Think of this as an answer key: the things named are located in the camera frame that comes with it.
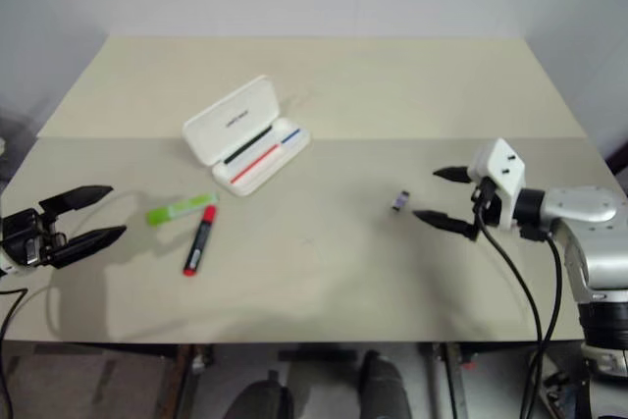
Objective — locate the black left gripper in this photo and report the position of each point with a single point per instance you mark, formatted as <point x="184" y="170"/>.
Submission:
<point x="24" y="237"/>

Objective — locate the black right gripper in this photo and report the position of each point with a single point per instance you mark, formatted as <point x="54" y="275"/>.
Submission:
<point x="483" y="203"/>

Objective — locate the green highlighter pen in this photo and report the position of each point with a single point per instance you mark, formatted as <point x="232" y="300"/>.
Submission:
<point x="181" y="208"/>

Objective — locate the red and black marker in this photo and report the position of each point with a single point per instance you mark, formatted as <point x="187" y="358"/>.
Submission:
<point x="198" y="242"/>

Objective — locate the white pencil case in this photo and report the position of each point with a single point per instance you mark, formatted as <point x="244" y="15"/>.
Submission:
<point x="240" y="139"/>

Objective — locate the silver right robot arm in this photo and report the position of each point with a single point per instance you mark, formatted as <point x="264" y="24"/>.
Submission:
<point x="584" y="223"/>

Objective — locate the blue pen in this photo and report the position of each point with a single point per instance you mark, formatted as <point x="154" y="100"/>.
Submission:
<point x="290" y="137"/>

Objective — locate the black pen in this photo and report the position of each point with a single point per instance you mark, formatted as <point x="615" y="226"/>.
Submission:
<point x="247" y="145"/>

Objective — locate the red pen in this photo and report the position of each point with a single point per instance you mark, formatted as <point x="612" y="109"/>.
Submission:
<point x="255" y="164"/>

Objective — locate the grey metal table leg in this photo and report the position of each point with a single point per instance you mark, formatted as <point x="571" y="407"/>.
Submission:
<point x="449" y="380"/>

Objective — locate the rusty metal table leg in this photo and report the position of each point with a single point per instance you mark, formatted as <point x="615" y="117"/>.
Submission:
<point x="193" y="380"/>

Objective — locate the dark rounded shape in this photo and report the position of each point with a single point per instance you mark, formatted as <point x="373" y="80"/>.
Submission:
<point x="385" y="384"/>
<point x="262" y="397"/>

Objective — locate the black crossbar under table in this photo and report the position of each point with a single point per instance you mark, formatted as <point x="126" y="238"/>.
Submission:
<point x="316" y="356"/>

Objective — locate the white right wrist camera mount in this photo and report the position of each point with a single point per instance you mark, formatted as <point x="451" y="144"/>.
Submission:
<point x="505" y="169"/>

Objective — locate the dark object at wall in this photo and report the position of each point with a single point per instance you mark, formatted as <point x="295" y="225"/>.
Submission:
<point x="619" y="149"/>

